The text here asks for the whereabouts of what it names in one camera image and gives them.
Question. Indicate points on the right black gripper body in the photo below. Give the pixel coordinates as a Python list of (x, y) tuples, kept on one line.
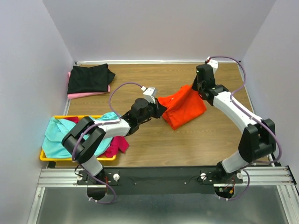
[(195, 86)]

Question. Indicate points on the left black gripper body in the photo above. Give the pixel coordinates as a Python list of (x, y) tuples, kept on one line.
[(154, 110)]

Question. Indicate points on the orange t shirt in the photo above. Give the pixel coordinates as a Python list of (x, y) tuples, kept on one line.
[(182, 107)]

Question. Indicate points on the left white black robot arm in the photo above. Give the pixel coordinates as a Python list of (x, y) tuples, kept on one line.
[(85, 137)]

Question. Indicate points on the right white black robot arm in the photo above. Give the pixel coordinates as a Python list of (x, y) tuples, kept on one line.
[(257, 138)]

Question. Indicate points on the magenta t shirt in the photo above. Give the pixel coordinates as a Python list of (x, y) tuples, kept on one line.
[(108, 148)]

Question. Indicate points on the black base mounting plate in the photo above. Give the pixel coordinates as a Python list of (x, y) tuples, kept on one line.
[(159, 181)]

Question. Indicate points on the black folded t shirt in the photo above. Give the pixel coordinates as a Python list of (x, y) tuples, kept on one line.
[(90, 79)]

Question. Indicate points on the pink folded t shirt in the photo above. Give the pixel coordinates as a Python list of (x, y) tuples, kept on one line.
[(88, 94)]

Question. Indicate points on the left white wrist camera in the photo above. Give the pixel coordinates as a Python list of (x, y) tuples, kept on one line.
[(149, 94)]

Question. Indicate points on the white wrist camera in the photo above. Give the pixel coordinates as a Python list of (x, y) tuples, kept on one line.
[(213, 63), (149, 94)]

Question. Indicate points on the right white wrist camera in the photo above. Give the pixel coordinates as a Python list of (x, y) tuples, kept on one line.
[(213, 63)]

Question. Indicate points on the aluminium rail frame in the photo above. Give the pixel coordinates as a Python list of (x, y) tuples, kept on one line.
[(267, 195)]

